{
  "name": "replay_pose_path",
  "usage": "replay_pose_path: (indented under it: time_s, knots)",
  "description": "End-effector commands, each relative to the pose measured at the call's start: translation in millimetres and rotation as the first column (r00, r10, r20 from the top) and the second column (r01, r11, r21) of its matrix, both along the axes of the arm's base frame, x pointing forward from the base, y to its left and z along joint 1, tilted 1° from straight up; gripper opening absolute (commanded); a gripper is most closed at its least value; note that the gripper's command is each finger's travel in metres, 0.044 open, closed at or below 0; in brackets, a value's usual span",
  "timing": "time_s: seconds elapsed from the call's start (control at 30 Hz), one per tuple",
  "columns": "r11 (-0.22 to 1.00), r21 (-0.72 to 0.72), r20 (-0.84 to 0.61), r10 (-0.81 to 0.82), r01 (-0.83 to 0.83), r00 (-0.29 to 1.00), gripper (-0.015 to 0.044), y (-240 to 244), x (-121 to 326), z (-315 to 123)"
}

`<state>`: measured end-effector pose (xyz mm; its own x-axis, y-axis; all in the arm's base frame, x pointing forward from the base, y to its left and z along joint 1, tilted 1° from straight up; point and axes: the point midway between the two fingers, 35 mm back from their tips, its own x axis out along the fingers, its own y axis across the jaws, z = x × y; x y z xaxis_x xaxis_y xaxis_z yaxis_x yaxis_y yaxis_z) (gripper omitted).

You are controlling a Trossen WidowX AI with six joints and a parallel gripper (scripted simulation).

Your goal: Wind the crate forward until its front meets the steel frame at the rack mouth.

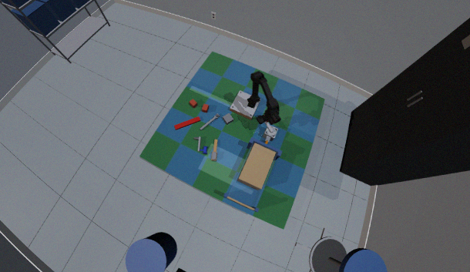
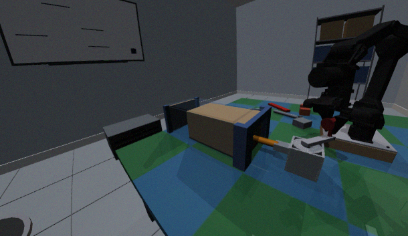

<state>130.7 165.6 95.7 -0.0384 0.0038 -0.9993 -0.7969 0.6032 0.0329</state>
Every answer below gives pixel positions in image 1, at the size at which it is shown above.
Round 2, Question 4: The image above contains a red rectangular bar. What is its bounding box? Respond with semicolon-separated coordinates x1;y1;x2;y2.
175;116;200;130

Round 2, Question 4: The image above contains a grey rod with square end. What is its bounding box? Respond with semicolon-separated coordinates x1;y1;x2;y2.
200;113;220;130

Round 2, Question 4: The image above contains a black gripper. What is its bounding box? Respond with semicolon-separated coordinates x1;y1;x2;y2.
257;110;271;124

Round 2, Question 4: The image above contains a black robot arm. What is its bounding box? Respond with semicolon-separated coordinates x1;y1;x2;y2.
247;72;281;125

